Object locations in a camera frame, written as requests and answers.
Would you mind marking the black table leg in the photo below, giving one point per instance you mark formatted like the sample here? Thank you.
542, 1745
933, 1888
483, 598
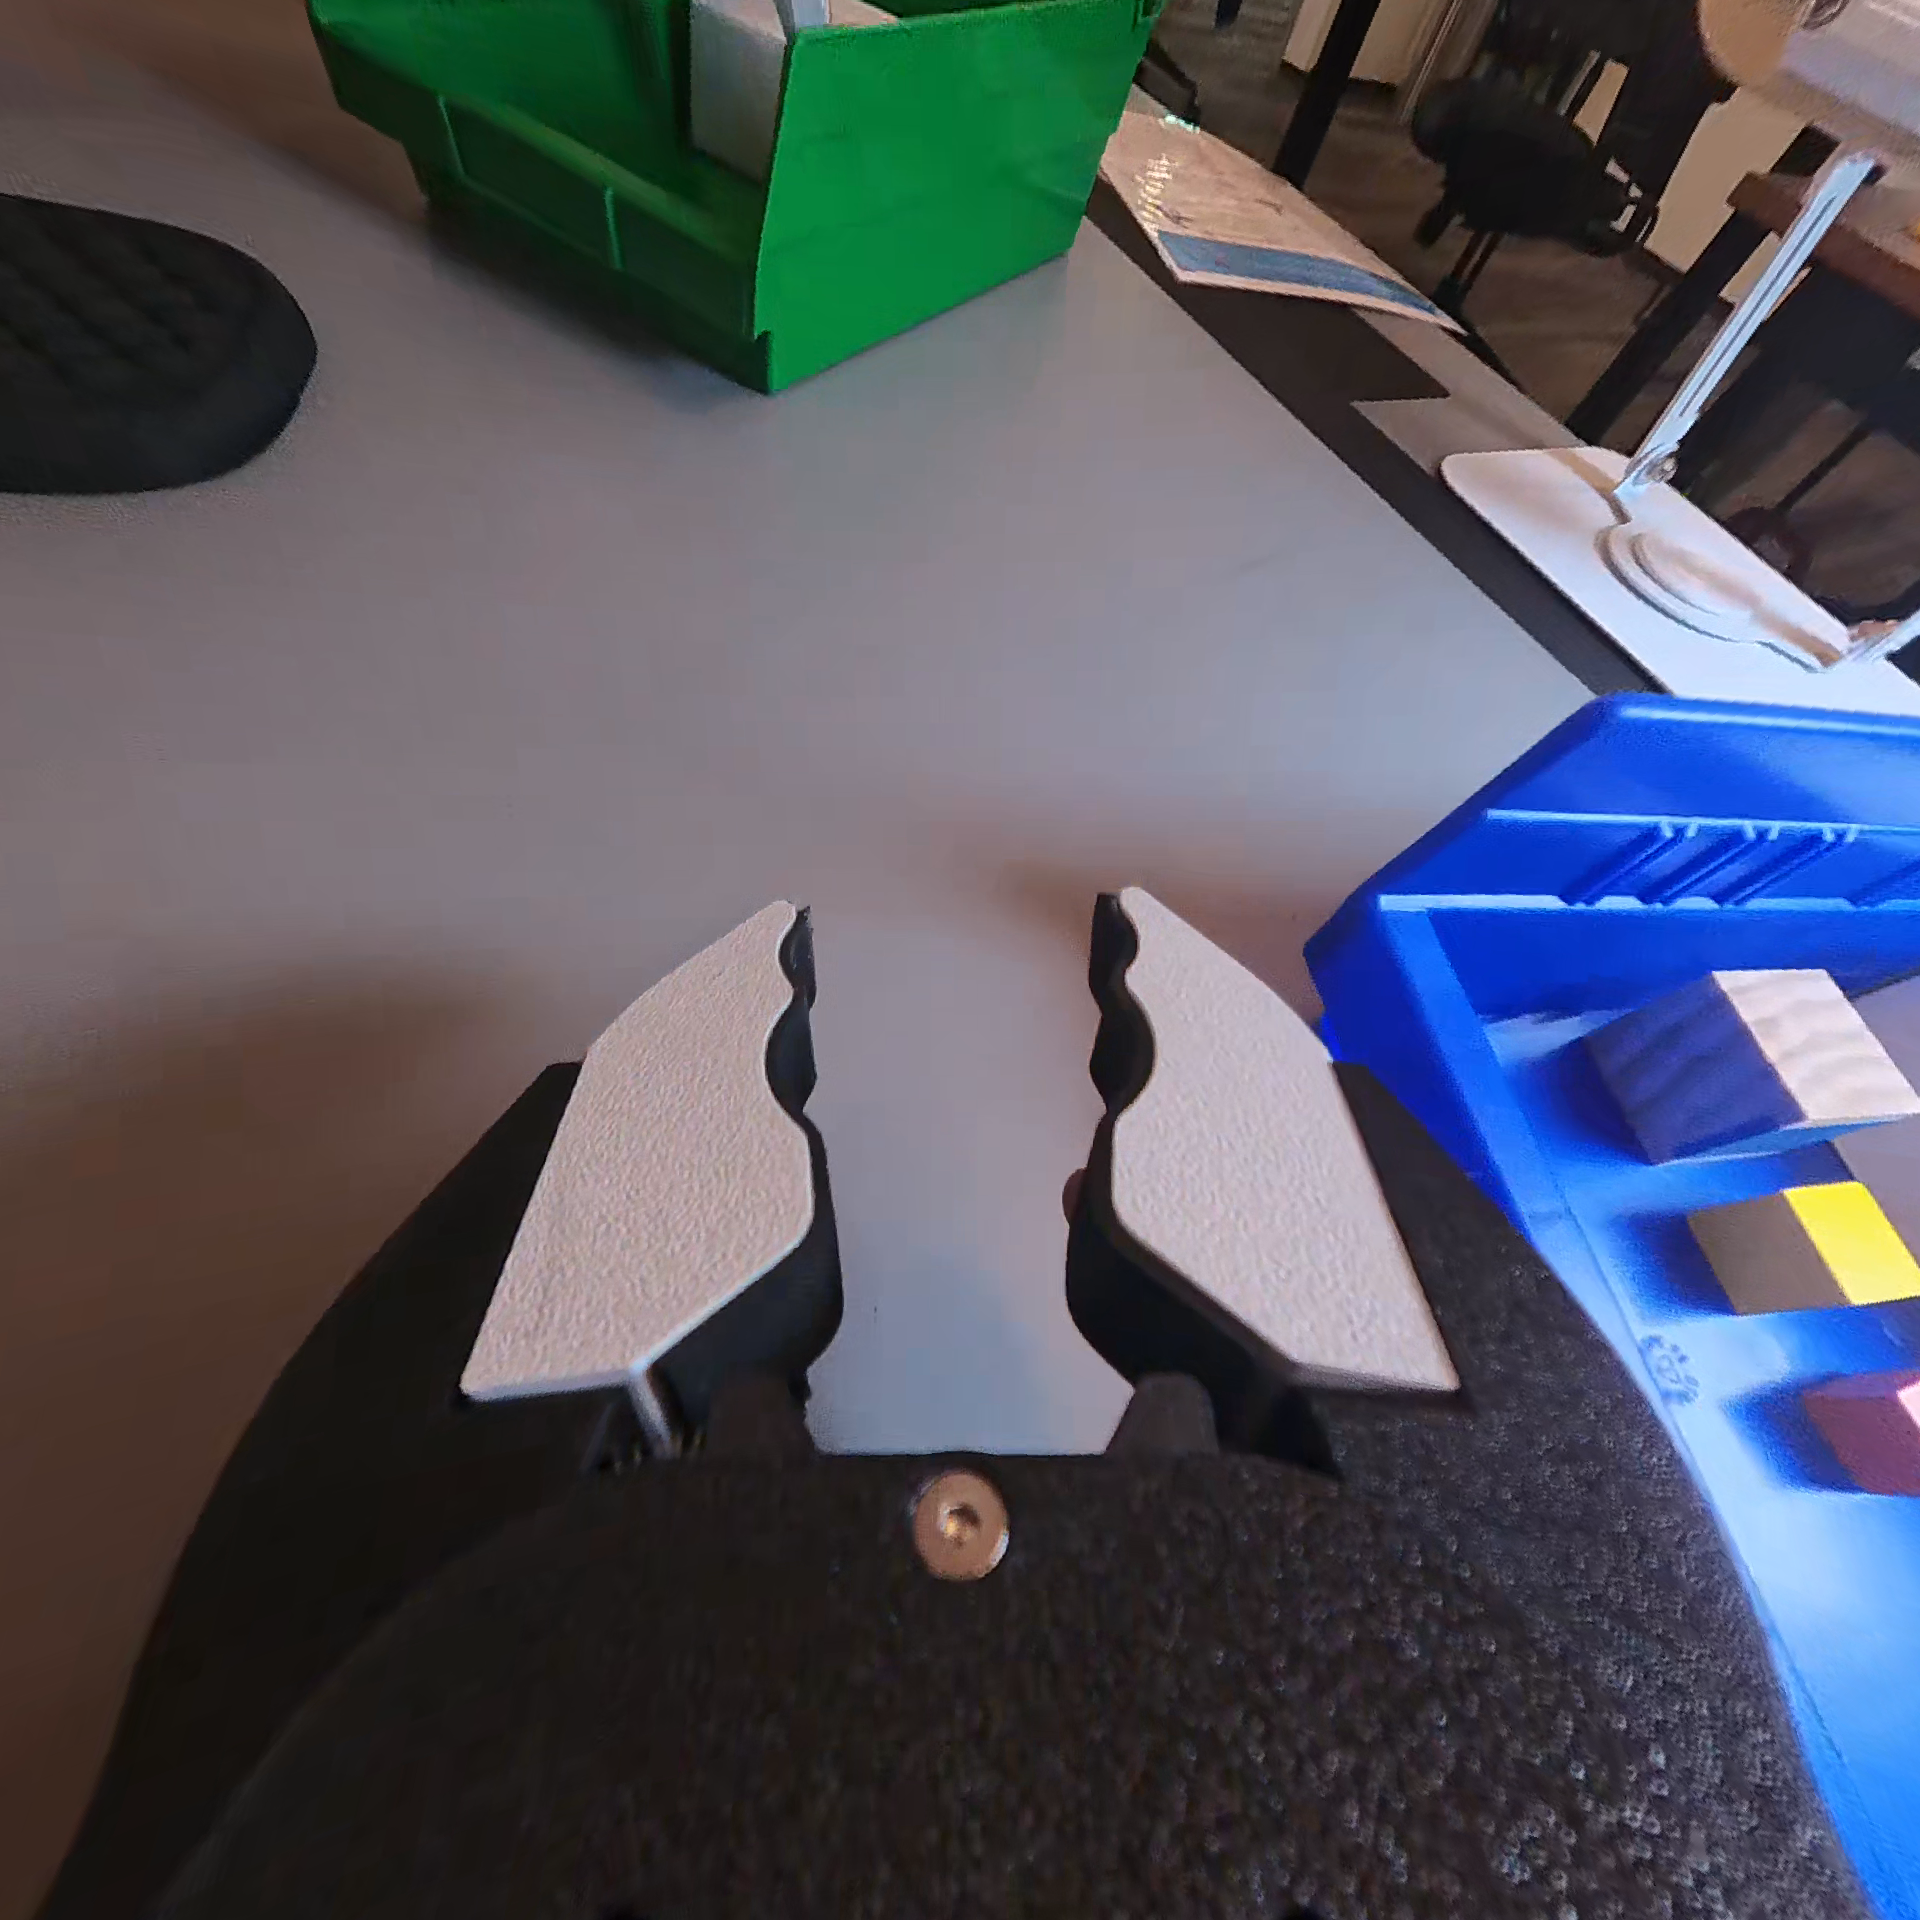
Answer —
1330, 83

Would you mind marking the red wooden cube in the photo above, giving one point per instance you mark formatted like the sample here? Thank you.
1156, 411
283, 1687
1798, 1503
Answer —
1868, 1433

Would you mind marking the black office chair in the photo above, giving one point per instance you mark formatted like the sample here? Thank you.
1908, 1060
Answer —
1517, 166

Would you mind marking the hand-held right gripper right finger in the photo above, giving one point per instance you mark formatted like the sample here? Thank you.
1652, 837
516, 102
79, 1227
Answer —
1261, 1184

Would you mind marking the yellow wooden cube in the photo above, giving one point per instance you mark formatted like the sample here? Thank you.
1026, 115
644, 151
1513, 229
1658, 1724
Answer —
1852, 1237

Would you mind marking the green plastic bin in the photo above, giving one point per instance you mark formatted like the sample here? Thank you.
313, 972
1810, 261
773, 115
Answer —
932, 182

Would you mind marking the wooden side desk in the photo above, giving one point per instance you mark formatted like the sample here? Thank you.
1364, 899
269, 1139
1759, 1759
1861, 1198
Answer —
1868, 255

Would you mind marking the blue plastic bin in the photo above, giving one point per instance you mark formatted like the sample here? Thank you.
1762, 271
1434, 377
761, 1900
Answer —
1517, 961

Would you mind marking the grey box in bin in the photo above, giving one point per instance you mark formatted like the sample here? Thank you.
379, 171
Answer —
734, 91

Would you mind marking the white block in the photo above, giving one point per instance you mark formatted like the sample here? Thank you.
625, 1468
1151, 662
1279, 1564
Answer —
1725, 1065

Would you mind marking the black textured pad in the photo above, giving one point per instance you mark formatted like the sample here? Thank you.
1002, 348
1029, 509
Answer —
135, 347

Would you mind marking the white lamp base stand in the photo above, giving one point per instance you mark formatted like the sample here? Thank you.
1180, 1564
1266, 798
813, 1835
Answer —
1561, 518

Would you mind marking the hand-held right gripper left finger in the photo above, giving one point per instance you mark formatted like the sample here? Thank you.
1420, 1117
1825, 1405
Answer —
661, 1171

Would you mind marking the printed paper booklet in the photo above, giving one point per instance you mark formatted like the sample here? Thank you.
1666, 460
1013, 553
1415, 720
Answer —
1261, 241

